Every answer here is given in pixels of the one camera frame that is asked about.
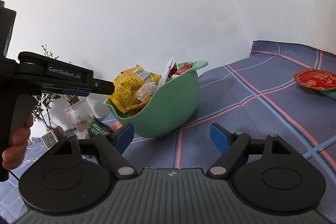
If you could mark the white pleated wrapper snack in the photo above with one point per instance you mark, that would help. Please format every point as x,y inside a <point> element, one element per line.
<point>145,91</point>

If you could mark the red white patterned snack packet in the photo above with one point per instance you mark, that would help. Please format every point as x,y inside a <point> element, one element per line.
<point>174,72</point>

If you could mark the red snack packet gold print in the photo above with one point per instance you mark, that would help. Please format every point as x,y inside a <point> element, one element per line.
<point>186,69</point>

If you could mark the leafy plant in vase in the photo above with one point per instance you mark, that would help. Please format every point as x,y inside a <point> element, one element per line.
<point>39,111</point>

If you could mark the yellow snack bag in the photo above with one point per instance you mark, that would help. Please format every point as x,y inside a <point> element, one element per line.
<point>128,85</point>

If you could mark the green clear snack packet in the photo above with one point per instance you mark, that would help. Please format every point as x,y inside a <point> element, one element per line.
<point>98,128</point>

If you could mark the leafy plant in jar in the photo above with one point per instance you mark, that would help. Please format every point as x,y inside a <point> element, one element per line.
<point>71,99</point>

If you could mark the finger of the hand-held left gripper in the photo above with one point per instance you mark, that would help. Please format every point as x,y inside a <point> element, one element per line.
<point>73,92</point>
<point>103,87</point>

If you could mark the pink packet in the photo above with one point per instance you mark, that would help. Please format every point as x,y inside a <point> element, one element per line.
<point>116,126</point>

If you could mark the white clear printed packet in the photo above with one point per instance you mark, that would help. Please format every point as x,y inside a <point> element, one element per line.
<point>168,69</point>

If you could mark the person's left hand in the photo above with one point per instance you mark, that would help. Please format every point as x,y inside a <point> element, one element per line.
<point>17,150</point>

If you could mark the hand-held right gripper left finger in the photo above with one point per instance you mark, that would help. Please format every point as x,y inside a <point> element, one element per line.
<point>124,136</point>

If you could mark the plaid blue bedsheet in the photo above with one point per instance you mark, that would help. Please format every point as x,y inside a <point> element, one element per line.
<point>249,113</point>

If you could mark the white digital clock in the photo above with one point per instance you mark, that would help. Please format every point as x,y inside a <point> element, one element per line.
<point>49,140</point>

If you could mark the orange packet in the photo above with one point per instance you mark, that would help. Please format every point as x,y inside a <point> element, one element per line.
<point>136,106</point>

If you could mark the glass vase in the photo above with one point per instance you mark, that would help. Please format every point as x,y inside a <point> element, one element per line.
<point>59,132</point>

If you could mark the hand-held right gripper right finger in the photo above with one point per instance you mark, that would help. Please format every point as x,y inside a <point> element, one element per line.
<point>219,137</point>

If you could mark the green plastic bowl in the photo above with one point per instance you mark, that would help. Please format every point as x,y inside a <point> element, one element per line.
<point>168,106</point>

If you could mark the glass jar planter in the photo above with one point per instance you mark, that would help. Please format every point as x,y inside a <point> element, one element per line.
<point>80,116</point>

